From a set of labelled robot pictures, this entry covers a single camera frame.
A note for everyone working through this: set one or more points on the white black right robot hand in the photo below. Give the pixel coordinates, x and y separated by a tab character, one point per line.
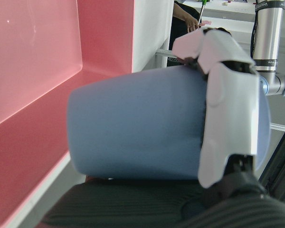
232	107

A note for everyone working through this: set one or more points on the blue plastic cup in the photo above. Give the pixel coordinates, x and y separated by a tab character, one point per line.
133	123

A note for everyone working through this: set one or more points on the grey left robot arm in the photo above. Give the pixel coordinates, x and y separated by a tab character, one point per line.
267	35

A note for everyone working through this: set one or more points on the pink plastic box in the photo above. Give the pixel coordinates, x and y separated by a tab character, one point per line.
26	71

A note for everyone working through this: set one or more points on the aluminium profile bar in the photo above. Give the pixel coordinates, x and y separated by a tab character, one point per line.
166	52

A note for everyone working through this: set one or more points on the white background table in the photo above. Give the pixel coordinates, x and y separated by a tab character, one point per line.
228	19

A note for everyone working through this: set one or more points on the green tipped stick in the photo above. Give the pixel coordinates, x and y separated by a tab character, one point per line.
202	12

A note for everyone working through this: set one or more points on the person in dark clothes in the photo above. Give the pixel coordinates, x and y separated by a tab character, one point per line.
180	14

